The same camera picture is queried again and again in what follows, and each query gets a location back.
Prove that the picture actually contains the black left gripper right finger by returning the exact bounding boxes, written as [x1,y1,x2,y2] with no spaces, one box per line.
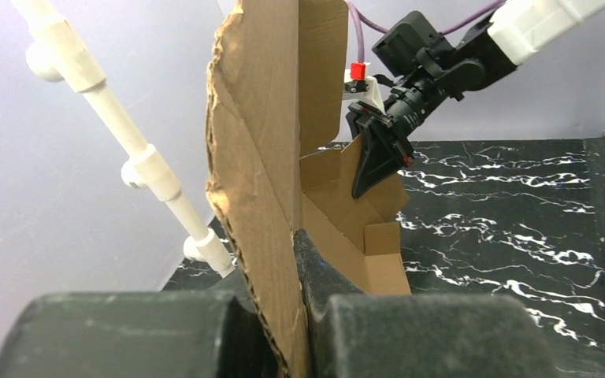
[293,230,559,377]

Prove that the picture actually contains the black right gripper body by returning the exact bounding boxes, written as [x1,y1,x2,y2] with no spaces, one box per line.
[345,102,414,167]

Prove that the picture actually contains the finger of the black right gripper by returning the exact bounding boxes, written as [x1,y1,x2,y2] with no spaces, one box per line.
[351,130,407,199]

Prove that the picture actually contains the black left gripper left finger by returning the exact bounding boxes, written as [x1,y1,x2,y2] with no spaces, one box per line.
[0,270,278,377]

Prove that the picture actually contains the brown cardboard box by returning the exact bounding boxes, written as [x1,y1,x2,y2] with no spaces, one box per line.
[206,1,410,377]

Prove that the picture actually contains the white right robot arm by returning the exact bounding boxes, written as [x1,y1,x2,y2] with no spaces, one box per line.
[344,1,605,198]

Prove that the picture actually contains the white PVC pipe frame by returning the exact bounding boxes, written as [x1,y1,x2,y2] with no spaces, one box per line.
[13,1,235,277]

